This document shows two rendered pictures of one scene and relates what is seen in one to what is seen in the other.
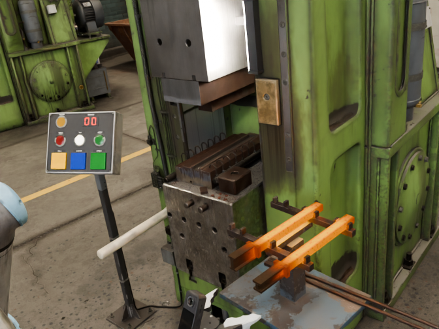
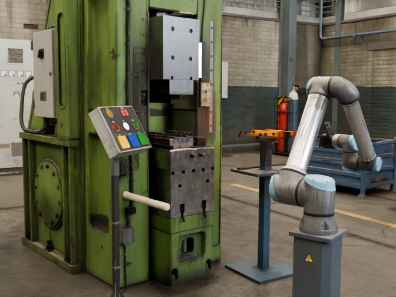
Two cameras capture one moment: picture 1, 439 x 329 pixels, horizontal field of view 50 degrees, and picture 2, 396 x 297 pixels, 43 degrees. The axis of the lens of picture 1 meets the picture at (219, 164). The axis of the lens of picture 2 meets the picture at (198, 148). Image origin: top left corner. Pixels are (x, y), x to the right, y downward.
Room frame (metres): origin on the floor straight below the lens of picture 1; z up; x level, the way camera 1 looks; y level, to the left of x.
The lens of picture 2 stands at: (1.21, 3.35, 1.27)
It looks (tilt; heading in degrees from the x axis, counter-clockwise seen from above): 6 degrees down; 278
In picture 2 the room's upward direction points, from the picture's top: straight up
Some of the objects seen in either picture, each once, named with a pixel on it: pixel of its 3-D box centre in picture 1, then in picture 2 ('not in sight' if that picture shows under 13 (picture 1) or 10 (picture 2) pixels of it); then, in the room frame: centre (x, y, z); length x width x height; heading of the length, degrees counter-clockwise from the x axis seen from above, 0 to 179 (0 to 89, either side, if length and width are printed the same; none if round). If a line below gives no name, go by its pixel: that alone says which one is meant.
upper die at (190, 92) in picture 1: (215, 78); (162, 87); (1.94, -0.02, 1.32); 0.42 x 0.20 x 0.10; 138
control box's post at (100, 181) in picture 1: (113, 233); (115, 218); (2.09, 0.58, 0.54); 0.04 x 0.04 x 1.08; 48
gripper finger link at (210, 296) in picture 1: (209, 306); not in sight; (0.93, 0.07, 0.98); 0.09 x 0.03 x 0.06; 166
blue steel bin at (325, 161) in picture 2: not in sight; (342, 161); (0.19, -3.67, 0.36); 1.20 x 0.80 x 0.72; 136
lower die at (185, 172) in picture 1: (223, 156); (162, 139); (1.94, -0.02, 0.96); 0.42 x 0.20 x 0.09; 138
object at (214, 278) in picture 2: not in sight; (185, 282); (1.75, 0.15, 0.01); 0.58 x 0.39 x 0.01; 48
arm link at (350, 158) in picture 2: not in sight; (350, 161); (0.71, 0.24, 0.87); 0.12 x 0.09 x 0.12; 144
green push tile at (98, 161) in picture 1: (98, 160); (142, 139); (1.94, 0.53, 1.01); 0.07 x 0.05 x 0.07; 73
